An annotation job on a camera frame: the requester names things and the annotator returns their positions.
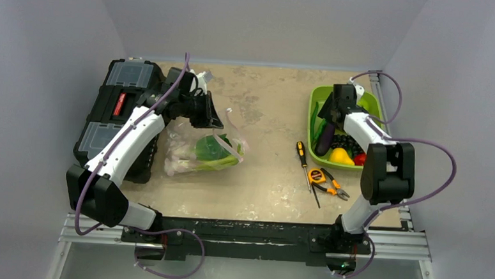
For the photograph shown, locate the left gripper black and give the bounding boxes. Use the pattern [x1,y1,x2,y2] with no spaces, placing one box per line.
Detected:
[178,89,225,129]

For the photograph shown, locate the green toy bok choy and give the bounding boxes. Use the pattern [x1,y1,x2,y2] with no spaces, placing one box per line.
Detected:
[194,135,240,171]

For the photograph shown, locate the clear zip top bag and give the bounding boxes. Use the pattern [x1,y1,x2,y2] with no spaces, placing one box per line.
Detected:
[164,108,249,176]

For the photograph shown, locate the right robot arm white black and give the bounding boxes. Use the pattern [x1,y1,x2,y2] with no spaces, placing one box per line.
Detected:
[315,84,415,252]

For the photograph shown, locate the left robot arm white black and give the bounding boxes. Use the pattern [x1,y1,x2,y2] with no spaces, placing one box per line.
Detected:
[66,59,223,243]

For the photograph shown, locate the green plastic basket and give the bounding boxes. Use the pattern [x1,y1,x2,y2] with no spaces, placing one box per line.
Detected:
[305,86,383,171]

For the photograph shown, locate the toy leek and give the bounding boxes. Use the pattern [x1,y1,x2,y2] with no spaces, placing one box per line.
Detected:
[311,119,328,146]

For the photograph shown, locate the dark toy grapes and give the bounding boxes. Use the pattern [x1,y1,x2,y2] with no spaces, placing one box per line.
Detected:
[331,134,365,158]

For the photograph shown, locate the purple toy eggplant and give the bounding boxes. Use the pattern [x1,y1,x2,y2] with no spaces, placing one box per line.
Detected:
[314,121,335,157]

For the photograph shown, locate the red toy pepper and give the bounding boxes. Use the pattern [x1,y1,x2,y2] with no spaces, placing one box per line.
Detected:
[353,153,366,166]

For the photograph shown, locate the black yellow screwdriver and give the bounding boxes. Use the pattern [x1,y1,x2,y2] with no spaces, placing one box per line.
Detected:
[296,141,312,193]

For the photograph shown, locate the yellow tape measure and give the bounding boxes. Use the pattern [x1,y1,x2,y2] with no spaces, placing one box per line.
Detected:
[307,168,326,185]

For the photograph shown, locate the black plastic toolbox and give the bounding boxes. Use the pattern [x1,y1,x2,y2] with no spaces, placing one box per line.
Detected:
[72,59,165,167]

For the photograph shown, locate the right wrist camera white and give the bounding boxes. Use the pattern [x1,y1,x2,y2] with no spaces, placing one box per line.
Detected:
[349,78,365,103]

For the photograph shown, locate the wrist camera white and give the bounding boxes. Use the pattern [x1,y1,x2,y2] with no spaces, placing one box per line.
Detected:
[349,78,365,103]
[190,70,213,93]

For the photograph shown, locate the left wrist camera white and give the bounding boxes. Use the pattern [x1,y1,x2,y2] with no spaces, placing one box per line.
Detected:
[190,70,213,93]

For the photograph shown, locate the orange handled pliers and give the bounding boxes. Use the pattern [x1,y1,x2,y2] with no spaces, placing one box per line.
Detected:
[311,168,350,209]

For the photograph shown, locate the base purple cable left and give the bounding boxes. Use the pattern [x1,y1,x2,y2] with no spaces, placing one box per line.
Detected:
[133,227,208,279]

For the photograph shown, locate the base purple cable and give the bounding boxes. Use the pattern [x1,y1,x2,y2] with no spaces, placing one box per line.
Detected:
[331,232,378,279]
[133,227,208,279]

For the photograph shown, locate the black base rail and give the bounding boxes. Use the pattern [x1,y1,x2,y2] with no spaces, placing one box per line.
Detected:
[121,216,372,273]

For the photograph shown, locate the aluminium frame rail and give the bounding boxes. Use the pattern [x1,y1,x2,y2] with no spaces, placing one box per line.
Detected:
[58,213,431,262]

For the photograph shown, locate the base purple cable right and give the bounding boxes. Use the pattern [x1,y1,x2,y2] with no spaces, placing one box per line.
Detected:
[331,232,378,279]

